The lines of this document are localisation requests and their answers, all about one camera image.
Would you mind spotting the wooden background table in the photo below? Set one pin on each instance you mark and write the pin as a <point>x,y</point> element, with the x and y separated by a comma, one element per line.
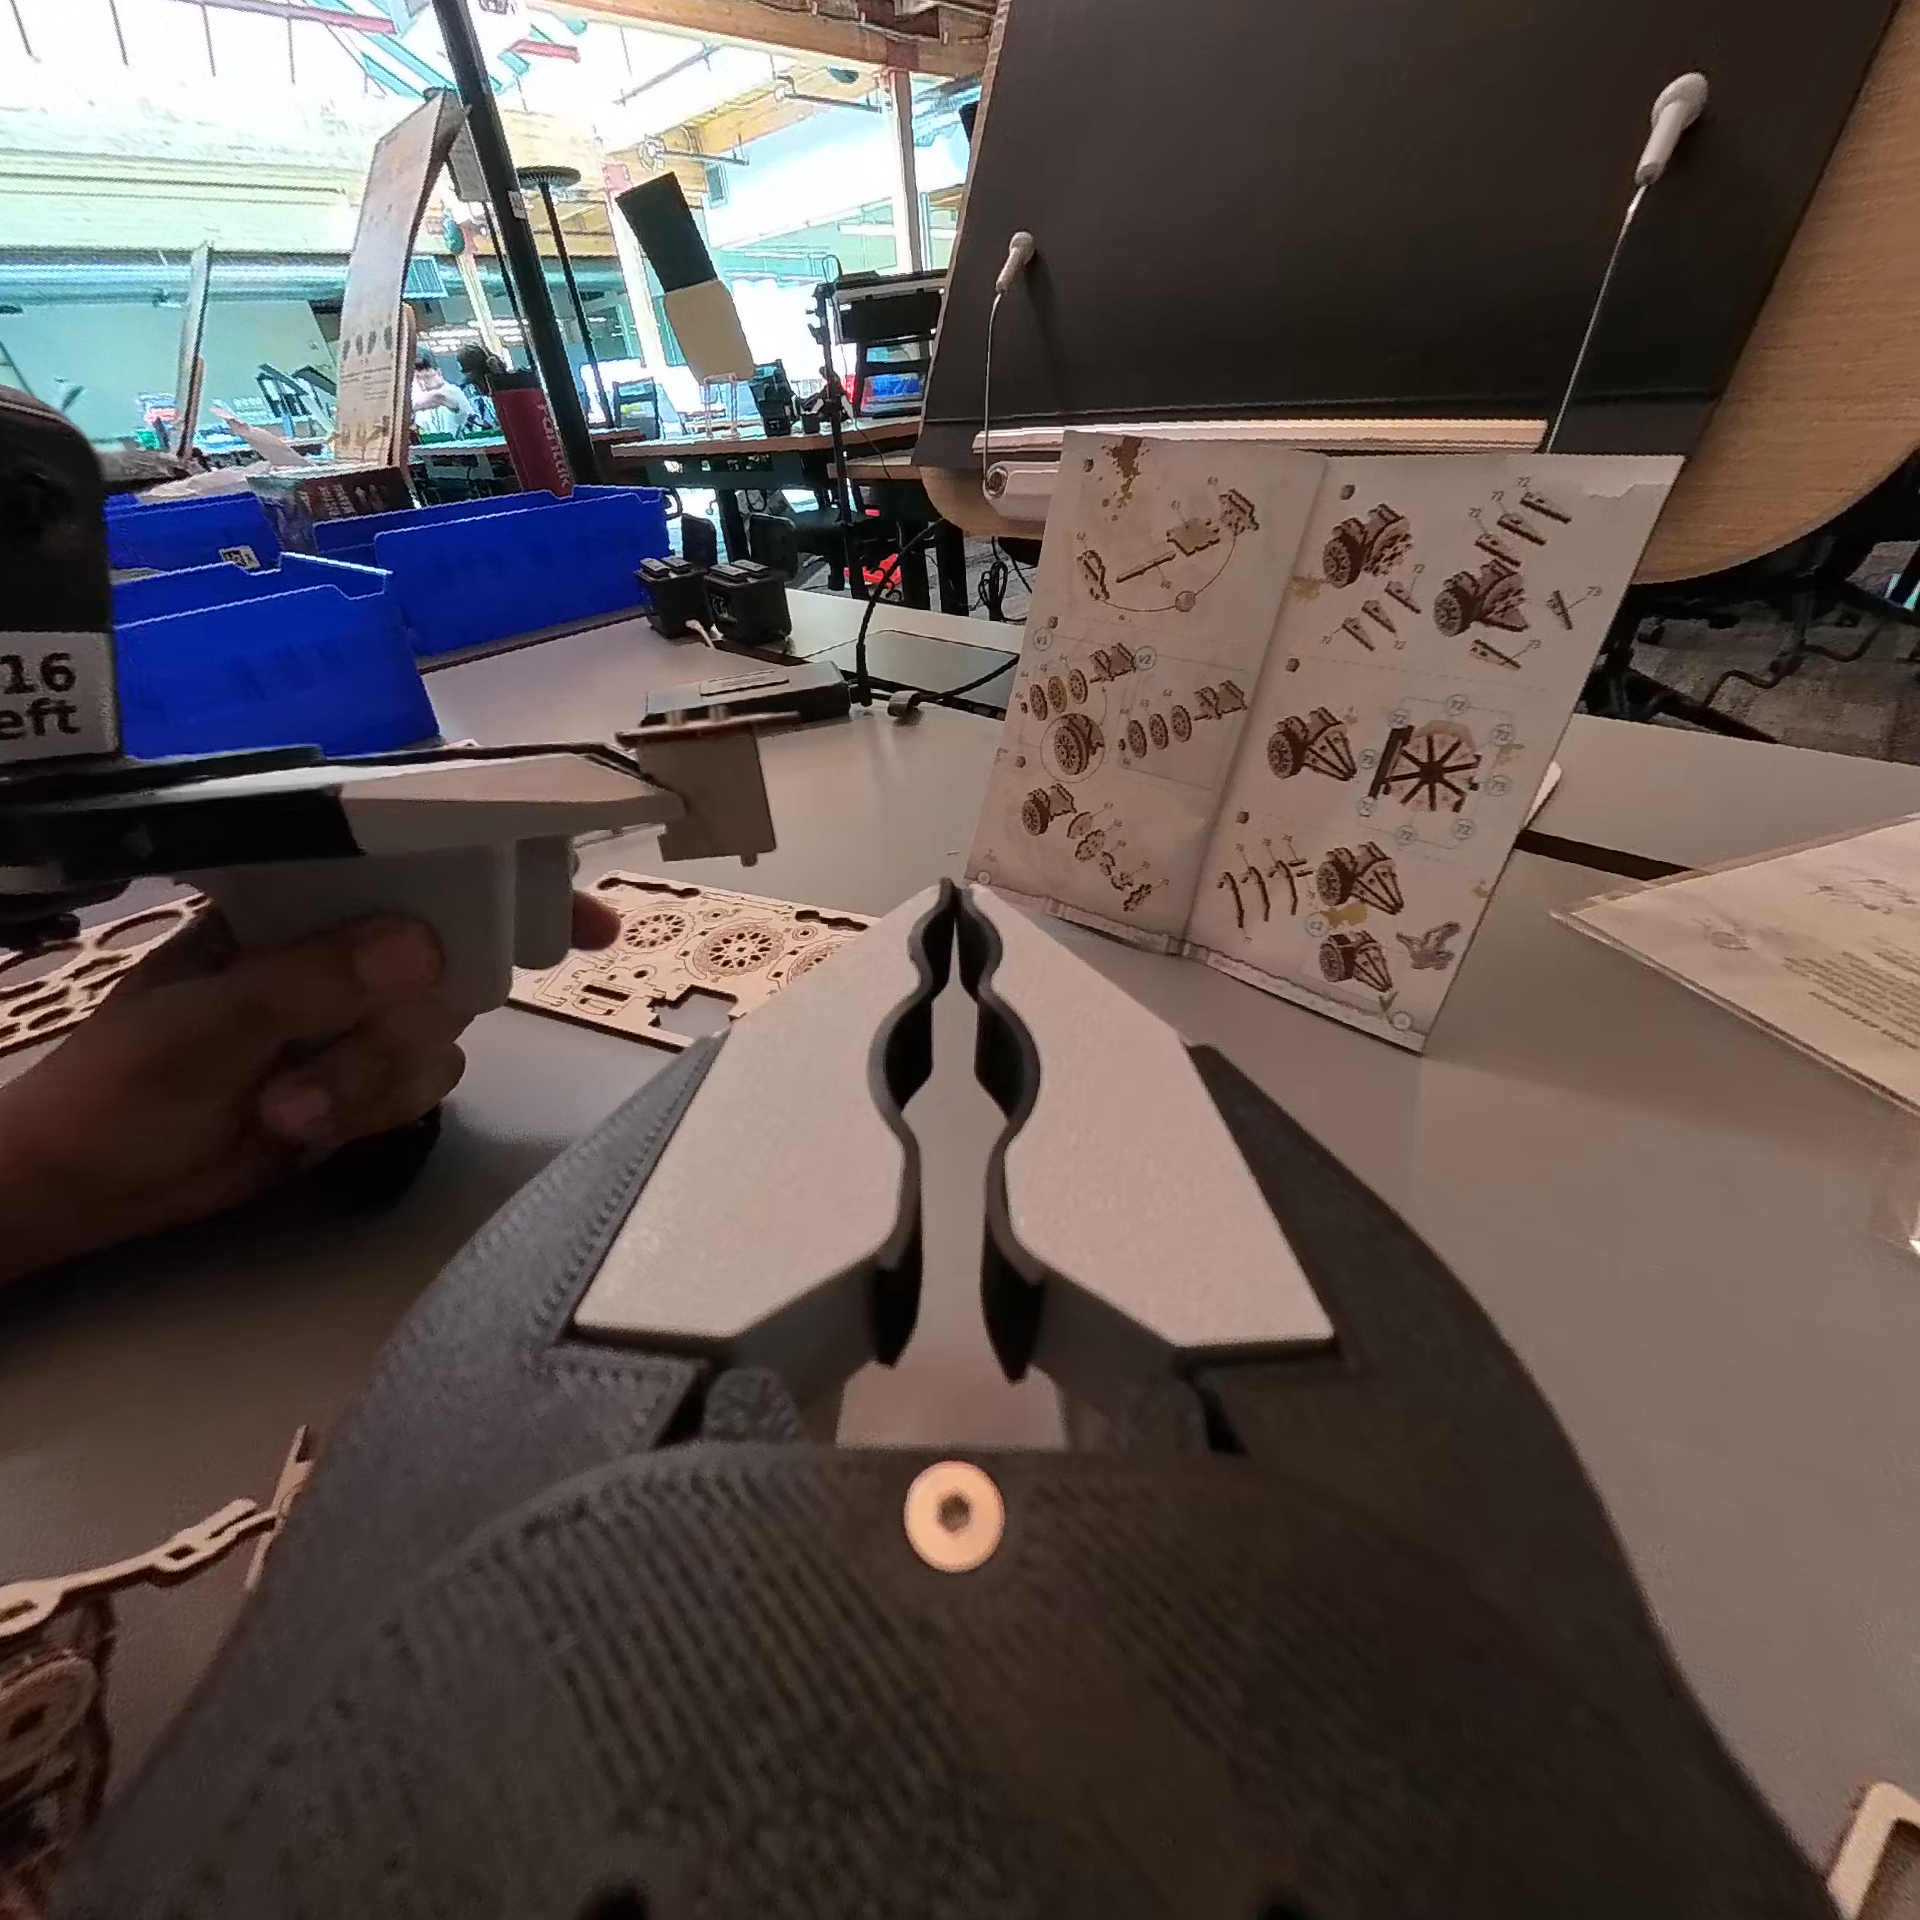
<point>749,436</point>

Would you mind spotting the striped wooden puzzle piece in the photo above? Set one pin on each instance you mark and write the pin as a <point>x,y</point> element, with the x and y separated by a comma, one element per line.
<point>690,723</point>

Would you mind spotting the wooden mechanical model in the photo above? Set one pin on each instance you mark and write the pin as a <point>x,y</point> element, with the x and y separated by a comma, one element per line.
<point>59,1681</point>

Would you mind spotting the grey desk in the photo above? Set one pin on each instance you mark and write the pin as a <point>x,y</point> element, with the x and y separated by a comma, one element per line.
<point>1576,1276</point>

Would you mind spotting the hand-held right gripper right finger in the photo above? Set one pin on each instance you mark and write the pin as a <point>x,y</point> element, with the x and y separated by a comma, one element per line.
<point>1154,1184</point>

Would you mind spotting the black support pillar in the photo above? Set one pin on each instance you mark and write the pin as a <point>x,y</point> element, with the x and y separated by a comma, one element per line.
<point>502,180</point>

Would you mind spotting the standing sign board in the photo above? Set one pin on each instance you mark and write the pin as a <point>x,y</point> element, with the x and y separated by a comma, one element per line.
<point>682,269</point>

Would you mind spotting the clear plastic bag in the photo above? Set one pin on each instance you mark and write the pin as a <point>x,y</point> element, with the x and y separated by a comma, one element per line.
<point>1769,945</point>

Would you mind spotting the wooden puzzle sheet with wheels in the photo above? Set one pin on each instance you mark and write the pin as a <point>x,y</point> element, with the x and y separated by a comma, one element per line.
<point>598,984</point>

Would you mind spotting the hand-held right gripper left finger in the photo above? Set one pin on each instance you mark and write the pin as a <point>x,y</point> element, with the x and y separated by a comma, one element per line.
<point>749,1184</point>

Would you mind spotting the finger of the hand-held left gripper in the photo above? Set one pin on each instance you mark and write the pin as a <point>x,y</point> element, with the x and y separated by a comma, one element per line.
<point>494,810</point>

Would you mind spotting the blue plastic bin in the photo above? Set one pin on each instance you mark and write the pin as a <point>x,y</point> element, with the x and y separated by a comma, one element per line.
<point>510,569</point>
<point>195,533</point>
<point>270,675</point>

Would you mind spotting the red water bottle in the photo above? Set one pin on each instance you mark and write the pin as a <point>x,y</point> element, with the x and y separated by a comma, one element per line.
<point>534,435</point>

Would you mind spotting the black battery charger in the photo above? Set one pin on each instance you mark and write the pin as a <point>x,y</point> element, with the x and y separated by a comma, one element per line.
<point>747,604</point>
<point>670,592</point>

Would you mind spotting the dark flat pad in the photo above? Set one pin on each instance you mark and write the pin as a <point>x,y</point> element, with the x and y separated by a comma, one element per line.
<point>944,661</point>

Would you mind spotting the black panel with wooden rim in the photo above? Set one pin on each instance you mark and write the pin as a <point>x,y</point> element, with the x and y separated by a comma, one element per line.
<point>1348,194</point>

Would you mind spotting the person's left hand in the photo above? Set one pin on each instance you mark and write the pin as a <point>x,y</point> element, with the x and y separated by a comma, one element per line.
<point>181,1078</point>

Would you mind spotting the dark cardboard box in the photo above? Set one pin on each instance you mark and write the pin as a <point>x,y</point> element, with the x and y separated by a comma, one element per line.
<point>329,504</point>

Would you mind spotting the tall wooden display board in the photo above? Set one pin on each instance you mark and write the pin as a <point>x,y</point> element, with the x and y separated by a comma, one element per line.
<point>394,283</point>

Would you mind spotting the model instruction booklet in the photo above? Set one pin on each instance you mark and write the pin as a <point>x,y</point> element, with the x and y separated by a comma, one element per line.
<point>1289,750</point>

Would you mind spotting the black power adapter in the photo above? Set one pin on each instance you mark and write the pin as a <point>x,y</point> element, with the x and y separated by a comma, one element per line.
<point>749,697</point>

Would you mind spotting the black tripod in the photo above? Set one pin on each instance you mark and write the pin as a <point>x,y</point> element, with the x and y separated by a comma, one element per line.
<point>837,435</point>

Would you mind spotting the background computer monitor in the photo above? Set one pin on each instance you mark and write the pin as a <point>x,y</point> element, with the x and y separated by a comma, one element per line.
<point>888,352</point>

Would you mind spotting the tabbed wooden puzzle piece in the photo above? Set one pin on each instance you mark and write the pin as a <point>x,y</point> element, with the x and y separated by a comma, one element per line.
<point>721,795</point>

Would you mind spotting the wooden puzzle sheet with cutouts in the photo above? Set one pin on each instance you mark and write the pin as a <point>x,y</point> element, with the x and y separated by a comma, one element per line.
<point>90,974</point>

